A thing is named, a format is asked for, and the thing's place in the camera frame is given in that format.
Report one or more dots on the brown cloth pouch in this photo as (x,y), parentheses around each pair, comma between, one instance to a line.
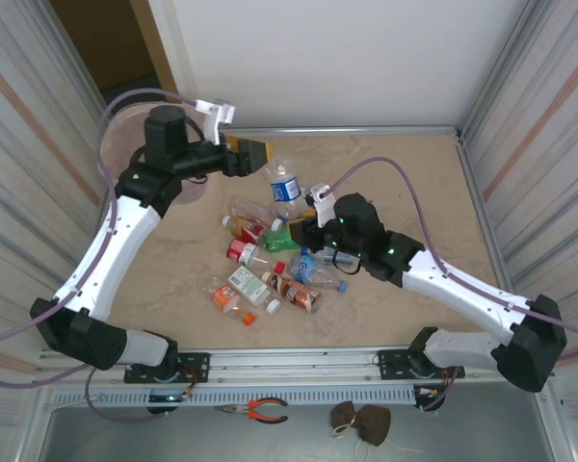
(373,423)
(342,416)

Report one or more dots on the clear bottle white cap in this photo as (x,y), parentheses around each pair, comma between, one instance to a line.
(243,208)

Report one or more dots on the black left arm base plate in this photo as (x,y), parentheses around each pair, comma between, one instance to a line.
(197,368)

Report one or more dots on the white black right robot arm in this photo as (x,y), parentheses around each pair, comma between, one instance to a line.
(462,289)

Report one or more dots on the grey metal lower shelf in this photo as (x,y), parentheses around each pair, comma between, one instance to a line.
(173,443)

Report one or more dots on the brown label bottle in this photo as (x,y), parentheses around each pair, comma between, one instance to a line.
(294,291)

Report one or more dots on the blue sports drink bottle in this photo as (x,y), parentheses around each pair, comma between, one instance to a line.
(306,272)

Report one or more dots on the clear square bottle blue cap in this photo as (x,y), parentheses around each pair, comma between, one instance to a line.
(304,251)

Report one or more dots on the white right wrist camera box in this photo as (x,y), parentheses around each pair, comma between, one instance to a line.
(325,207)

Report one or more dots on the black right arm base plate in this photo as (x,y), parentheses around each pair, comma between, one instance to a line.
(390,366)

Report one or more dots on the beige slatted waste bin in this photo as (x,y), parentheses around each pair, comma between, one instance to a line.
(197,221)

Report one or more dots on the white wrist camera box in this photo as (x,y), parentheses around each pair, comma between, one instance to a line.
(217,120)
(325,207)

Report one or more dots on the white label green text bottle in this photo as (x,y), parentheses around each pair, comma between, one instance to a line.
(248,285)

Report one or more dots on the green plastic bottle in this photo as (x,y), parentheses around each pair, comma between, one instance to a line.
(279,240)

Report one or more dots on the aluminium table edge rail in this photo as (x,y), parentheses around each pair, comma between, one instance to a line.
(342,131)

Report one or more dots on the brown wooden door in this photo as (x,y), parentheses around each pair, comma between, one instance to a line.
(96,33)

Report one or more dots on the blue label bottle blue cap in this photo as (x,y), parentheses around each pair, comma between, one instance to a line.
(285,188)

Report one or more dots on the orange label bottle orange cap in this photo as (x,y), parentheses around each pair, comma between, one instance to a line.
(224,297)

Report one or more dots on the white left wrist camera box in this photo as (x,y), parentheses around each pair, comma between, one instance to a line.
(217,120)

